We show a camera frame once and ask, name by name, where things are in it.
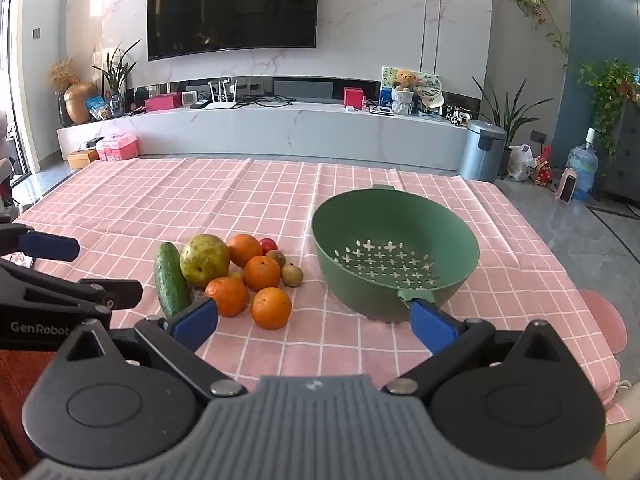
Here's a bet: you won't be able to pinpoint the blue water jug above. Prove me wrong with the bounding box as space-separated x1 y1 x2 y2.
566 127 600 202

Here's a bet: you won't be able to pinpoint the red gift bag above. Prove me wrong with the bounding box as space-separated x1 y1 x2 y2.
529 146 554 186

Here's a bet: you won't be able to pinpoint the teddy bear in white basket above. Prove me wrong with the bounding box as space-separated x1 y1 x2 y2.
391 70 419 116

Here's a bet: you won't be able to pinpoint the dried flower bunch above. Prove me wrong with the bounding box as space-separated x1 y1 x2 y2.
48 59 79 92

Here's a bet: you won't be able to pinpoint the green colander bowl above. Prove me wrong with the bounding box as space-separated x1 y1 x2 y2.
311 184 481 323

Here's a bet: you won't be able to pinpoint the pink small heater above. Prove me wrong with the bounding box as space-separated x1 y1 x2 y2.
557 166 579 205

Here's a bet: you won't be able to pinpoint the golden vase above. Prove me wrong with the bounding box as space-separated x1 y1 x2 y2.
64 81 99 125

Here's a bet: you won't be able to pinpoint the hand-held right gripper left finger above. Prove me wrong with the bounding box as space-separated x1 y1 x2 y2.
59 296 248 401

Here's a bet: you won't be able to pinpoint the orange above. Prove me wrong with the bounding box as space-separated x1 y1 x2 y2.
228 234 264 268
204 276 249 318
244 255 282 292
250 287 293 331

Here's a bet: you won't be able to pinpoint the pink flat box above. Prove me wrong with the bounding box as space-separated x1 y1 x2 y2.
145 94 180 112

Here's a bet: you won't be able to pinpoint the black flat television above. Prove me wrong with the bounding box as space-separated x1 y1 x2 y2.
147 0 320 62

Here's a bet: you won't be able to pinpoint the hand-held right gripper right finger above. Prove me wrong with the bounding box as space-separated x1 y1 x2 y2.
382 299 566 401

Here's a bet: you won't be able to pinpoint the cardboard box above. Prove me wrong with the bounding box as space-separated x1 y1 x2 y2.
66 149 100 170

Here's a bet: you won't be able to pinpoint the dark grey cabinet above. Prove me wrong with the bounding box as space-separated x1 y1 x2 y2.
597 95 640 202

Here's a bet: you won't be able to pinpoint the person's left hand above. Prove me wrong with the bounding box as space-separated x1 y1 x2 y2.
0 350 58 480

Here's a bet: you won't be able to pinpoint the hanging vine plant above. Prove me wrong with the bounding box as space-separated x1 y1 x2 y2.
503 0 571 57

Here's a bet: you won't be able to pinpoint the grey speaker box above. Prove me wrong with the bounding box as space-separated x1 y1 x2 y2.
272 76 334 99

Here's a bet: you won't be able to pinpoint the pink storage boxes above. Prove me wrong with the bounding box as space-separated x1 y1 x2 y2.
95 131 139 163

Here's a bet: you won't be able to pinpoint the trailing ivy plant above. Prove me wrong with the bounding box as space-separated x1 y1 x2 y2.
565 59 640 159

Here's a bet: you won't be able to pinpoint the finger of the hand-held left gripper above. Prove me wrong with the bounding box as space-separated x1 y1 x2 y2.
0 259 144 319
0 221 81 262

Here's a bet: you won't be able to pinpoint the white plastic bag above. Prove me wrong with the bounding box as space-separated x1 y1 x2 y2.
507 144 536 182

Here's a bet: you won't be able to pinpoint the pink checked tablecloth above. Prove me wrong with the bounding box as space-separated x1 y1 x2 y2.
10 156 621 423

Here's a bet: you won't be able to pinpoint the pink round chair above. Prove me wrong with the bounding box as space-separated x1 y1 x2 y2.
580 289 629 357

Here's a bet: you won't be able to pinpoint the round paper fan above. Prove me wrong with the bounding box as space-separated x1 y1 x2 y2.
417 76 445 109

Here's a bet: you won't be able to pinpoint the white router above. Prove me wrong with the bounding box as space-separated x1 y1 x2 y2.
204 77 239 111

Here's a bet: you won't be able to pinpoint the grey-blue pedal trash bin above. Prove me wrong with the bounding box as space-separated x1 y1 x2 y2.
458 120 508 184

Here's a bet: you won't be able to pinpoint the long-leaf potted plant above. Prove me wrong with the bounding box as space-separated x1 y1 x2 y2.
472 77 539 177

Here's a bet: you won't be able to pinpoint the white marble media console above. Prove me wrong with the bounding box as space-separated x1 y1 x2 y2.
56 100 471 172

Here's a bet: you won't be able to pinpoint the green cucumber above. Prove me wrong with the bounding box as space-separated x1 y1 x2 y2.
155 242 194 319

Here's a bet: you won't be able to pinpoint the green orchid plant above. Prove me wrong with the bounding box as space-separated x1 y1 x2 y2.
91 40 143 119

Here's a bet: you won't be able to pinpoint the yellow-green pear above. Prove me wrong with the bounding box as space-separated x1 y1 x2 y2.
180 234 232 288

